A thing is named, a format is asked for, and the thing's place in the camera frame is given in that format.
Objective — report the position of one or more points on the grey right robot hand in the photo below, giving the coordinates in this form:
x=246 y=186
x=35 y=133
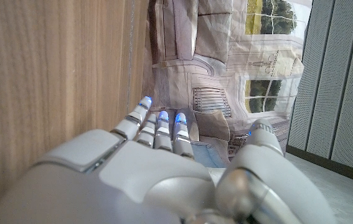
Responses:
x=139 y=174

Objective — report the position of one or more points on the printed living room backdrop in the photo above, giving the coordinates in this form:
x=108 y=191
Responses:
x=213 y=62

